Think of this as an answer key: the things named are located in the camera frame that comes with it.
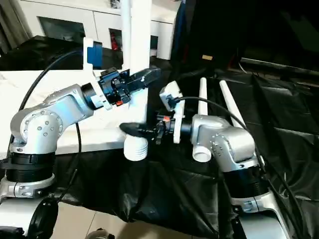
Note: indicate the white plastic table top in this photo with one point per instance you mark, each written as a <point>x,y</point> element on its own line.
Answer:
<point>104,124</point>

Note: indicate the white plastic table leg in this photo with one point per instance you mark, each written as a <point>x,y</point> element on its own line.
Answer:
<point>126,37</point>
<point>229,99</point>
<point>203,94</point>
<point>140,37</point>

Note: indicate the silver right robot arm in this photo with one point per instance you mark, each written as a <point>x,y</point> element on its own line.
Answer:
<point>224,139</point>

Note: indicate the red package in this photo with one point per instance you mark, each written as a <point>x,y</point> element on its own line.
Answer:
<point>113,42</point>

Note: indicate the small tan label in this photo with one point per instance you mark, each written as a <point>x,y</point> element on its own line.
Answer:
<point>207,57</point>

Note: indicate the white glass-door cabinet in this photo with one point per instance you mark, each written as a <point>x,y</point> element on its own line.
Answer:
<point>99,20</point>

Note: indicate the black backdrop cloth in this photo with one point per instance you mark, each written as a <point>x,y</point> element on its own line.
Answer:
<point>249,25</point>

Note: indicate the grey curtain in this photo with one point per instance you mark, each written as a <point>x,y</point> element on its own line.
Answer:
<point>12,25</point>

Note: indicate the black mat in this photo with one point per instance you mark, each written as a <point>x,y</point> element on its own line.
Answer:
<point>286,112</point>

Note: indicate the black flat monitor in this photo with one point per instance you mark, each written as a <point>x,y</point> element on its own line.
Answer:
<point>274,64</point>

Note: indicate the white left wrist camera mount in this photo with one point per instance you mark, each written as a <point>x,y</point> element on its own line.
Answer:
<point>99,101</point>

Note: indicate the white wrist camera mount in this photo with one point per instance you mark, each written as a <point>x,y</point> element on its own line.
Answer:
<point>99,101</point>
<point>172,92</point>

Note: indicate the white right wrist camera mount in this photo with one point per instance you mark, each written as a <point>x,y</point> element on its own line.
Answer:
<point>172,92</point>

